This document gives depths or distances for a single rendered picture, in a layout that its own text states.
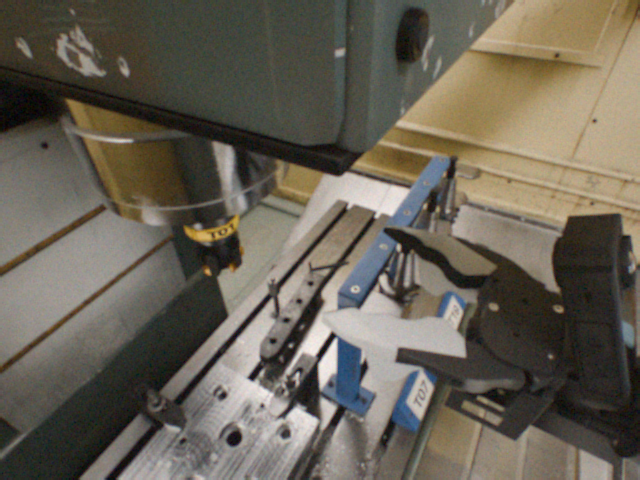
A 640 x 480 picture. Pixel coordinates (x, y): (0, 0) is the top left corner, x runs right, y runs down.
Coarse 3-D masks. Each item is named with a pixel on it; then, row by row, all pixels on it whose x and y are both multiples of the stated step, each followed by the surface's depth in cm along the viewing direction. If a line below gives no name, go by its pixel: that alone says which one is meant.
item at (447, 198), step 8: (456, 176) 70; (440, 184) 71; (448, 184) 70; (456, 184) 70; (448, 192) 70; (456, 192) 71; (440, 200) 72; (448, 200) 71; (440, 208) 73; (448, 208) 72
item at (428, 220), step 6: (426, 210) 62; (438, 210) 62; (420, 216) 64; (426, 216) 63; (432, 216) 62; (438, 216) 63; (420, 222) 64; (426, 222) 63; (432, 222) 63; (420, 228) 64; (426, 228) 64; (432, 228) 64
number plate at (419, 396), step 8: (424, 376) 78; (416, 384) 76; (424, 384) 78; (416, 392) 76; (424, 392) 77; (408, 400) 74; (416, 400) 75; (424, 400) 77; (416, 408) 75; (424, 408) 76
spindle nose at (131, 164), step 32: (64, 128) 25; (96, 128) 22; (128, 128) 22; (160, 128) 22; (96, 160) 24; (128, 160) 24; (160, 160) 24; (192, 160) 24; (224, 160) 25; (256, 160) 27; (128, 192) 25; (160, 192) 25; (192, 192) 25; (224, 192) 26; (256, 192) 28; (160, 224) 27; (192, 224) 27
